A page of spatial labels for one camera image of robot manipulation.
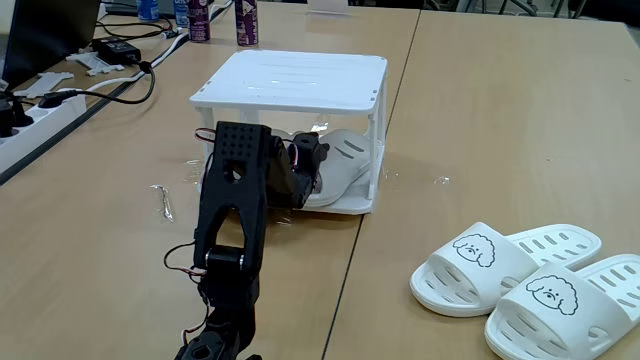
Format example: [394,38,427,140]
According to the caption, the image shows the white dog slipper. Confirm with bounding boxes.
[409,221,604,318]
[483,253,640,360]

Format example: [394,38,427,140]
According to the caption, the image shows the white two-tier shoe rack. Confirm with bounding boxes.
[188,48,390,216]

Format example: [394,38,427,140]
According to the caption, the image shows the purple drink can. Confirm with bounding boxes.
[234,0,260,47]
[187,0,211,43]

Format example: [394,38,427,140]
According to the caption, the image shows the blue drink can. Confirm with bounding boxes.
[173,0,190,29]
[136,0,160,22]

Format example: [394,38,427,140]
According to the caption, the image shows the black power adapter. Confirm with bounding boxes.
[92,37,143,65]

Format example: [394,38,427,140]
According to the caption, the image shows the white flat plastic part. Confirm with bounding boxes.
[13,71,75,99]
[66,51,125,77]

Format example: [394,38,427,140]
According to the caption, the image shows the white power strip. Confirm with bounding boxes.
[0,92,87,174]

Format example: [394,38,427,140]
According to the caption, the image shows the black laptop screen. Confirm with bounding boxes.
[2,0,101,91]

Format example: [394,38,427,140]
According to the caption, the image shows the black power plug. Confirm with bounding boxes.
[0,91,35,139]

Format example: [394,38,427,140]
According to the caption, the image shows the white cable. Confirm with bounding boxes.
[59,0,234,96]

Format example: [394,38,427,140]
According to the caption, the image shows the black cable with plug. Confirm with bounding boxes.
[38,59,157,109]

